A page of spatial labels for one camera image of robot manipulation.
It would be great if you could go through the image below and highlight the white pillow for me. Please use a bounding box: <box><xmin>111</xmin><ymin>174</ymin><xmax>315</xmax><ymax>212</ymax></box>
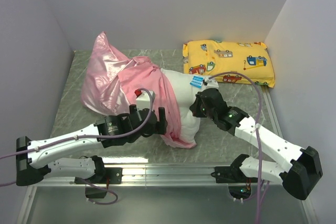
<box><xmin>161</xmin><ymin>69</ymin><xmax>207</xmax><ymax>148</ymax></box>

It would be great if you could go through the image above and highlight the pink pillowcase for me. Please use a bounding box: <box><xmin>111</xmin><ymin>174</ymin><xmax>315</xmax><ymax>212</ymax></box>
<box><xmin>81</xmin><ymin>32</ymin><xmax>181</xmax><ymax>145</ymax></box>

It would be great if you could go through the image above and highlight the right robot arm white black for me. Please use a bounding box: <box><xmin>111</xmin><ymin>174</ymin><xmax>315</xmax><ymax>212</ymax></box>
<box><xmin>190</xmin><ymin>88</ymin><xmax>323</xmax><ymax>200</ymax></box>

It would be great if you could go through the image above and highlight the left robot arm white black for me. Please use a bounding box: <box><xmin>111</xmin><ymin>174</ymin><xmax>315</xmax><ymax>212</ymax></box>
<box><xmin>16</xmin><ymin>104</ymin><xmax>167</xmax><ymax>186</ymax></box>

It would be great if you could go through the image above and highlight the yellow cartoon car pillow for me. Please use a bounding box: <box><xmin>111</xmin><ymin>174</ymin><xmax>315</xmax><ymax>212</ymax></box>
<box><xmin>182</xmin><ymin>40</ymin><xmax>275</xmax><ymax>88</ymax></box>

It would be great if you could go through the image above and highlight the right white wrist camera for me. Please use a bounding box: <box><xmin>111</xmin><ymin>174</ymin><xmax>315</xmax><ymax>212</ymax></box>
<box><xmin>203</xmin><ymin>76</ymin><xmax>218</xmax><ymax>89</ymax></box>

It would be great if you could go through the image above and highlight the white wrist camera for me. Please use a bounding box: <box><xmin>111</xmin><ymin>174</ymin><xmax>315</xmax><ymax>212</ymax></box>
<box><xmin>203</xmin><ymin>76</ymin><xmax>218</xmax><ymax>89</ymax></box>
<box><xmin>134</xmin><ymin>89</ymin><xmax>155</xmax><ymax>110</ymax></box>

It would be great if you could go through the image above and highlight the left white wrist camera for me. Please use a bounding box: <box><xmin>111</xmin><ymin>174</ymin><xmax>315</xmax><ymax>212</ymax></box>
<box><xmin>134</xmin><ymin>89</ymin><xmax>155</xmax><ymax>110</ymax></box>

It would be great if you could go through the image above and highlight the aluminium rail frame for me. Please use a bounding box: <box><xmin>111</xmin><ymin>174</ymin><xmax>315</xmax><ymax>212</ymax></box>
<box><xmin>15</xmin><ymin>86</ymin><xmax>320</xmax><ymax>224</ymax></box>

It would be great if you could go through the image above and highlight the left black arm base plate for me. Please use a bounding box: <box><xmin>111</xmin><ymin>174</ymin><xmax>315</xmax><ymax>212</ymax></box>
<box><xmin>74</xmin><ymin>167</ymin><xmax>123</xmax><ymax>200</ymax></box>

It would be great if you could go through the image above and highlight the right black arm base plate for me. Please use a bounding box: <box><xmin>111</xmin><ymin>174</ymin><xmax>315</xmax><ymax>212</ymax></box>
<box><xmin>211</xmin><ymin>165</ymin><xmax>263</xmax><ymax>200</ymax></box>

